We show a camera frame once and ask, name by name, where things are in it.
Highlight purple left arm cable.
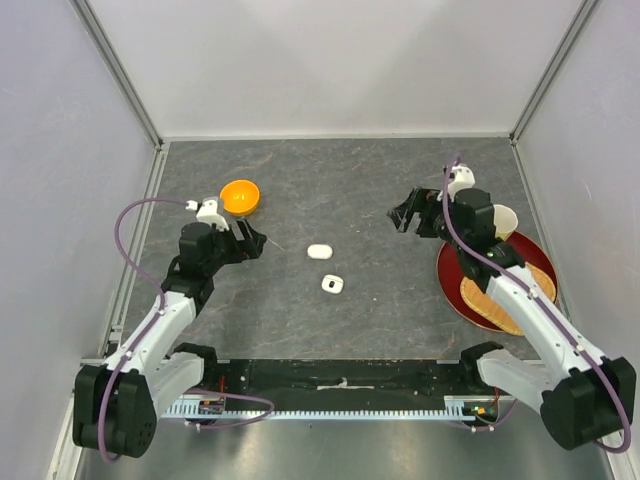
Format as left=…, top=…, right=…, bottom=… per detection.
left=96, top=196, right=276, bottom=462

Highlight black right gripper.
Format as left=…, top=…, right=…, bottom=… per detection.
left=388, top=185, right=468, bottom=250

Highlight aluminium frame rail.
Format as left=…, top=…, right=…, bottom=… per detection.
left=70, top=0, right=164, bottom=150

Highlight dark red round tray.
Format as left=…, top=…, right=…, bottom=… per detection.
left=436, top=232, right=555, bottom=333

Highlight pale yellow mug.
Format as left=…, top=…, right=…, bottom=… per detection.
left=494, top=204, right=519, bottom=241

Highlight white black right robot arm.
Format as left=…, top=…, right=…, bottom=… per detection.
left=387, top=188, right=637, bottom=453

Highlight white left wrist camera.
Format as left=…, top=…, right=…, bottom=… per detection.
left=196, top=196, right=230, bottom=232

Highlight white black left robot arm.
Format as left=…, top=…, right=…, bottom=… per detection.
left=72, top=219, right=267, bottom=463

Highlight white earbud charging case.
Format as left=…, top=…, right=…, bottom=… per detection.
left=307, top=244, right=333, bottom=260

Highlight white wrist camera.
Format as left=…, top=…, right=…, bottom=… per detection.
left=196, top=196, right=230, bottom=232
left=445, top=164, right=475, bottom=201

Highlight orange plastic bowl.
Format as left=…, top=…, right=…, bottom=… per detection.
left=220, top=179, right=261, bottom=216

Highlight light blue cable duct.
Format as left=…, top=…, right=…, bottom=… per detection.
left=162, top=395, right=497, bottom=422

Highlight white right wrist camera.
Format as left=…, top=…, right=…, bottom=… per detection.
left=445, top=164, right=475, bottom=201

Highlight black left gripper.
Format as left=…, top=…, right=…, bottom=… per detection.
left=204, top=217, right=267, bottom=275

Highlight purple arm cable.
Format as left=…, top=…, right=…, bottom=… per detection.
left=439, top=152, right=632, bottom=455
left=96, top=196, right=276, bottom=462

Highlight woven bamboo basket tray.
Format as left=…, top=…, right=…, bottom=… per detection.
left=459, top=262, right=558, bottom=336

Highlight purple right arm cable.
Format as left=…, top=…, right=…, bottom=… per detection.
left=439, top=152, right=632, bottom=455

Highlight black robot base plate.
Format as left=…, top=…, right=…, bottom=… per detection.
left=196, top=359, right=496, bottom=410

